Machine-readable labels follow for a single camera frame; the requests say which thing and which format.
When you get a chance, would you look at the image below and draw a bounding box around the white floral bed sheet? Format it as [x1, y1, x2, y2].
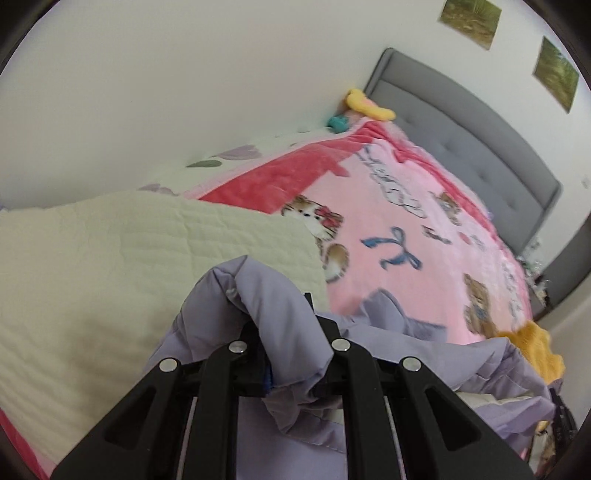
[137, 124, 342, 195]

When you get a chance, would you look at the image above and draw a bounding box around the yellow plush toy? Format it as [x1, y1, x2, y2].
[345, 88, 397, 122]

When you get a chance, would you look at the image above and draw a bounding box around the white nightstand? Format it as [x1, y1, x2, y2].
[530, 251, 591, 320]

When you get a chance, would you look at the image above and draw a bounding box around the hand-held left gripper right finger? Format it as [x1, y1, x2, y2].
[301, 292, 537, 480]

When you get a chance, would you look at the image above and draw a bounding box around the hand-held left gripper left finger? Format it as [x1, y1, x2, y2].
[50, 322, 273, 480]

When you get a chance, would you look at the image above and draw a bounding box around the pink printed blanket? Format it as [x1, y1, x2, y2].
[0, 117, 546, 480]

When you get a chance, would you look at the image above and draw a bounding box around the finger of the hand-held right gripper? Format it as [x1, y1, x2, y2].
[549, 388, 579, 445]

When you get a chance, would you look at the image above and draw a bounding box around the cream quilted jacket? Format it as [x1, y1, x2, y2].
[0, 189, 331, 468]

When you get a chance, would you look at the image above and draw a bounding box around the grey padded headboard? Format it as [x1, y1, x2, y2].
[364, 47, 563, 260]

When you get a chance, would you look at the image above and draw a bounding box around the green wall poster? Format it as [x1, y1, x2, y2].
[438, 0, 503, 49]
[533, 36, 581, 114]

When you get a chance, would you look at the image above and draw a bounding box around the yellow fleece garment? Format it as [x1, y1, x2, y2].
[502, 320, 567, 385]

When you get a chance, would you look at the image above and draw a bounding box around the lavender puffer jacket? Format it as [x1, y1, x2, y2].
[143, 255, 557, 480]

